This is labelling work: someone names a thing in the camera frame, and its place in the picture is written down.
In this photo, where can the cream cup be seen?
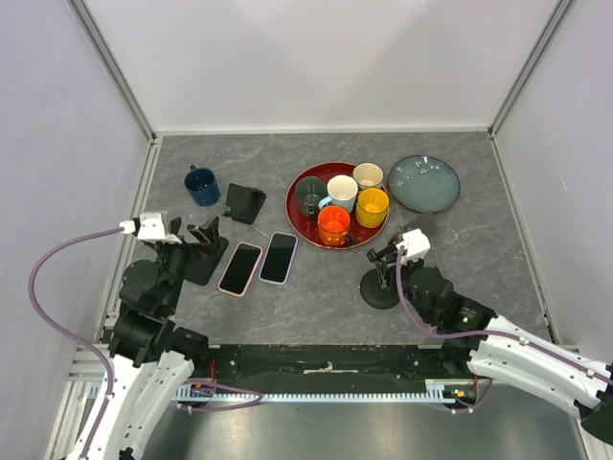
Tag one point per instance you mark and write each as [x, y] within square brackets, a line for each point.
[368, 175]

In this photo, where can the black folding phone stand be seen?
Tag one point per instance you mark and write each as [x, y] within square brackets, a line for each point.
[243, 204]

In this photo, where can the red round tray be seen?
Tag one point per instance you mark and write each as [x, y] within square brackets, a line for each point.
[307, 227]

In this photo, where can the dark blue mug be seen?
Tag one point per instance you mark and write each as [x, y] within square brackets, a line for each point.
[202, 186]

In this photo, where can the round base phone stand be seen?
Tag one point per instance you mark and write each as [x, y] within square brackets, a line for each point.
[425, 222]

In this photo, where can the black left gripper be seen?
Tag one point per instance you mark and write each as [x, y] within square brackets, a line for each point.
[210, 232]

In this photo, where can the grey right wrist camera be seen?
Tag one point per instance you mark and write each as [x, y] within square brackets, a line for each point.
[413, 246]

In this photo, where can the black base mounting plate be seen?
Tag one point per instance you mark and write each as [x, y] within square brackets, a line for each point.
[331, 369]

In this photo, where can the black suction phone mount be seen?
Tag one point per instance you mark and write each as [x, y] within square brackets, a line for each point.
[379, 290]

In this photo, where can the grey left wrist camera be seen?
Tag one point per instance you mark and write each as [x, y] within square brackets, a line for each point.
[154, 226]

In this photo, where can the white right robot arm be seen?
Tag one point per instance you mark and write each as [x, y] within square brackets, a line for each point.
[484, 343]

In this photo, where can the yellow cup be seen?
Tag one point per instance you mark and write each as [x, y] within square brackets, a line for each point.
[372, 207]

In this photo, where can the white mug blue handle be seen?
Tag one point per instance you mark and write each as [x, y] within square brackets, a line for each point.
[342, 191]

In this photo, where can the dark grey cup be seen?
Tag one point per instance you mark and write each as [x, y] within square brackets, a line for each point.
[310, 191]

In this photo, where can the lavender case phone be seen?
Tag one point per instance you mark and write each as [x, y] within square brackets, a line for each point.
[278, 258]

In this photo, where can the orange mug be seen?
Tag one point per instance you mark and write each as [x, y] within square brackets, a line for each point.
[334, 224]

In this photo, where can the pink case phone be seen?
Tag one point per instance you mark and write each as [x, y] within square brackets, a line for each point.
[240, 270]

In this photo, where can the blue-green ceramic plate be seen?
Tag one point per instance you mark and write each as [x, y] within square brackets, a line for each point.
[424, 184]

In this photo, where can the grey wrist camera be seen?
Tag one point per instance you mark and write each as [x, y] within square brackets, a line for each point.
[154, 226]
[413, 246]

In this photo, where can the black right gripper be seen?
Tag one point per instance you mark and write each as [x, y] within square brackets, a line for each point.
[388, 262]

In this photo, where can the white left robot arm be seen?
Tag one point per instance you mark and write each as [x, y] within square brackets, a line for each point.
[150, 357]

